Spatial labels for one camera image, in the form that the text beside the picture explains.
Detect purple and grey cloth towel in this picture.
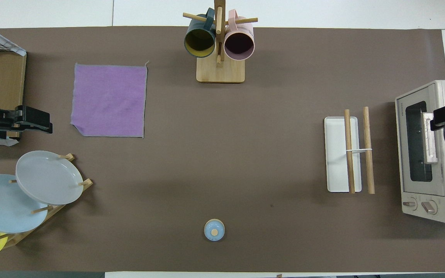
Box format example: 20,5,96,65
70,60,150,138

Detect wooden plate rack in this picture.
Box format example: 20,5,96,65
0,153,93,248

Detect white towel rack wooden rails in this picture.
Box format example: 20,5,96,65
324,107,375,194

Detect wooden shelf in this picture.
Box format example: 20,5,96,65
0,30,27,139

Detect grey plate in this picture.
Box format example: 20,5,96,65
15,151,84,205

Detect light blue plate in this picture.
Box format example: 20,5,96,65
0,174,48,234

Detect brown table mat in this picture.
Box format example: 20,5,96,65
0,26,445,273

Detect dark teal mug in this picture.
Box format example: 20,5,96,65
184,8,217,58

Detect wooden mug tree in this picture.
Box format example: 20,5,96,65
183,0,258,84

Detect blue bell with wooden knob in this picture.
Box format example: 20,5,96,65
204,219,226,242

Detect pink mug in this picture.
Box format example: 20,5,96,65
224,9,255,61

